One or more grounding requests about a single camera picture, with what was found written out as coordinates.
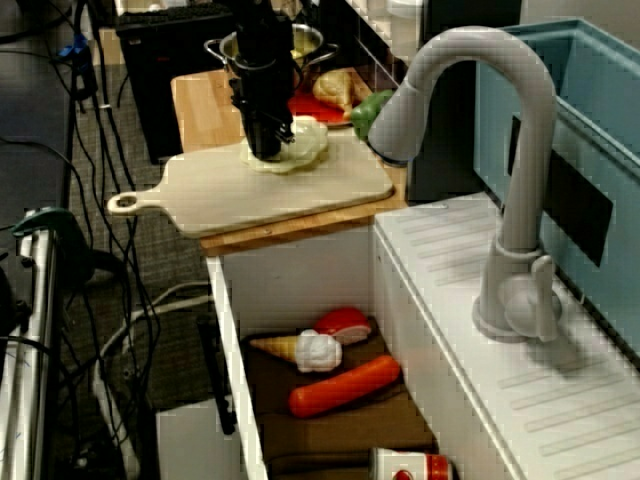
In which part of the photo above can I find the white cable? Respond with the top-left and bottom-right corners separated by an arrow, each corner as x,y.
92,282 -> 211,480

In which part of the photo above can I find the light wooden cutting board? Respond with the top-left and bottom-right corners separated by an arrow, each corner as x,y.
107,133 -> 396,240

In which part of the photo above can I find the black cabinet handle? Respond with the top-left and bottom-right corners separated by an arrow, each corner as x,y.
196,314 -> 237,435

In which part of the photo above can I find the green toy bell pepper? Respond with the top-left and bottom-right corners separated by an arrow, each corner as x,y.
349,89 -> 396,142

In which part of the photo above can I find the toy ice cream cone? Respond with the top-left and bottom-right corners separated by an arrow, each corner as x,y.
248,328 -> 344,374

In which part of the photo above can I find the tan toy bread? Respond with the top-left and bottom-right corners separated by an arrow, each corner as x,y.
312,68 -> 367,114

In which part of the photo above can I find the long black cable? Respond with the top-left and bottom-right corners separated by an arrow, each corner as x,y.
92,0 -> 166,441

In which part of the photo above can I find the blue connector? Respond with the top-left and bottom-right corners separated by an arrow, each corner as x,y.
58,33 -> 90,59

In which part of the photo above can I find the teal plastic bin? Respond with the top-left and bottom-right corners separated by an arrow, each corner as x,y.
474,18 -> 640,361

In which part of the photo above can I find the steel cooking pot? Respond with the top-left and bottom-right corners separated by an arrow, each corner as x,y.
203,23 -> 340,96

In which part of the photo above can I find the red toy ham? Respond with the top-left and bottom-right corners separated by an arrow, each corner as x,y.
313,307 -> 374,346

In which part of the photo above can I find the cream flower-shaped plate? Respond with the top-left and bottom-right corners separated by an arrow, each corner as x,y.
239,114 -> 331,176

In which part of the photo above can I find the red plate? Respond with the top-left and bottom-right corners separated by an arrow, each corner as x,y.
287,93 -> 354,127

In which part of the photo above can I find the white toy sink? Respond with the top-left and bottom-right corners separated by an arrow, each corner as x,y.
207,192 -> 640,480

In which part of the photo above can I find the black cabinet box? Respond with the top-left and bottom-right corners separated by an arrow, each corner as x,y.
115,4 -> 241,165

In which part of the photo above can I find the aluminium frame rail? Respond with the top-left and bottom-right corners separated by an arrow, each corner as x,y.
0,227 -> 59,480

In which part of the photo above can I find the grey toy faucet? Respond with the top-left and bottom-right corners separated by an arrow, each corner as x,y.
367,27 -> 564,344

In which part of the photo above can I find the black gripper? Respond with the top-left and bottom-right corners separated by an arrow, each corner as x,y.
228,54 -> 297,161

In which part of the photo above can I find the green clamp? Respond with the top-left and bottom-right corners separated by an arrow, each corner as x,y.
12,207 -> 96,284

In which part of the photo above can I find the white flat panel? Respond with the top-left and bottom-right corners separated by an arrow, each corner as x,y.
155,402 -> 241,480

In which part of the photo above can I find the orange toy carrot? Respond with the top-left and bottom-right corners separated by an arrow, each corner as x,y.
288,354 -> 402,419

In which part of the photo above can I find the red and white toy can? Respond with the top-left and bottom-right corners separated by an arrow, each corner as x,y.
368,446 -> 459,480

